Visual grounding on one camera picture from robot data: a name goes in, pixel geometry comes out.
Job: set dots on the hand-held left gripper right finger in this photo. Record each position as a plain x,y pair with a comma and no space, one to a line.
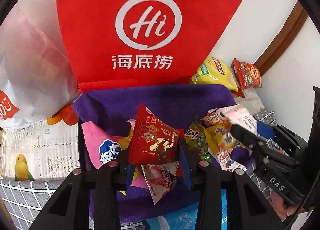
186,167

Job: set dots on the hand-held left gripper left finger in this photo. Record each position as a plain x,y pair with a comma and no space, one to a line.
128,175

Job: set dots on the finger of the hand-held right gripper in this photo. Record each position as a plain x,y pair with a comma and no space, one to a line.
266,129
250,140

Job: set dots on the pale pink packet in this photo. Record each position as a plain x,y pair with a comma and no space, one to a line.
243,117

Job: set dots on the green triangular snack packet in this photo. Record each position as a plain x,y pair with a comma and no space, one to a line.
196,140

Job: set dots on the large yellow snack packet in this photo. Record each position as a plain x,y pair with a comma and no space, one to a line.
220,140

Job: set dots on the pink triangular snack packet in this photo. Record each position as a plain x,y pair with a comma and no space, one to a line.
160,182

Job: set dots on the long pink lollipop packet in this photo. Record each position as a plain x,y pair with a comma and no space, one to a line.
230,163

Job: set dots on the small yellow snack packet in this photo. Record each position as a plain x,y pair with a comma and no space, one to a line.
125,141

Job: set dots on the pink packet with blue logo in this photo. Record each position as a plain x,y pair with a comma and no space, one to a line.
100,145

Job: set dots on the red snack packet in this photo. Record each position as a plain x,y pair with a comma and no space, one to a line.
155,137

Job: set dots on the purple fabric storage bin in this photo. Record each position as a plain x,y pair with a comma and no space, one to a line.
112,102

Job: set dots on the person's right hand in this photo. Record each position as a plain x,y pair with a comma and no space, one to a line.
285,210

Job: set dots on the blue tissue pack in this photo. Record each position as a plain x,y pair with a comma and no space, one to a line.
180,220

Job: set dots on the orange chips bag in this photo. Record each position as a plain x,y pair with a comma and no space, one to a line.
247,75

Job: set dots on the yellow chips bag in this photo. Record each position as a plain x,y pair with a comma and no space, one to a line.
215,75

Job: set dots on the grey grid blanket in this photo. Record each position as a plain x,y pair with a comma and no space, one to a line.
25,200

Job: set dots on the white plastic shopping bag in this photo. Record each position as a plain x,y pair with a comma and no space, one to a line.
30,70

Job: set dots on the red paper bag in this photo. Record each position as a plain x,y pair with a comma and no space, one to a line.
150,20

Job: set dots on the brown wooden door frame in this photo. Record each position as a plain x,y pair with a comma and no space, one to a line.
282,37

